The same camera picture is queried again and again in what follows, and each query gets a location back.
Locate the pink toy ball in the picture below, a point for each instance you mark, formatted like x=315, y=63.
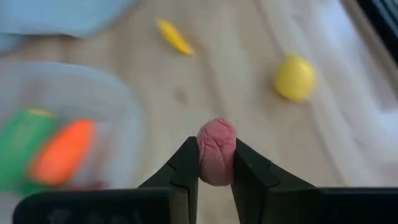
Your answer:
x=216, y=152

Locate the yellow toy lemon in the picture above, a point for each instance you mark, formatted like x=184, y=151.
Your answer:
x=294, y=77

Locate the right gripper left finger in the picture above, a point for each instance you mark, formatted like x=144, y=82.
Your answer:
x=185, y=174

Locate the orange toy carrot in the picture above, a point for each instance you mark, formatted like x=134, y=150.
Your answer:
x=62, y=152

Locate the green toy cucumber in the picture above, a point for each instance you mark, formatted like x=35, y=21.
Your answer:
x=18, y=146

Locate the grey waffle cloth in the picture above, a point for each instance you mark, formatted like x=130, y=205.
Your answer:
x=62, y=15

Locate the clear plastic tupperware container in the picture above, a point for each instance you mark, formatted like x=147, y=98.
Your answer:
x=118, y=102

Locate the yellow toy banana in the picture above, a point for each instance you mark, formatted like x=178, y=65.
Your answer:
x=174, y=36

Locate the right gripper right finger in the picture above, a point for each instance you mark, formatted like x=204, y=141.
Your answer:
x=258, y=180

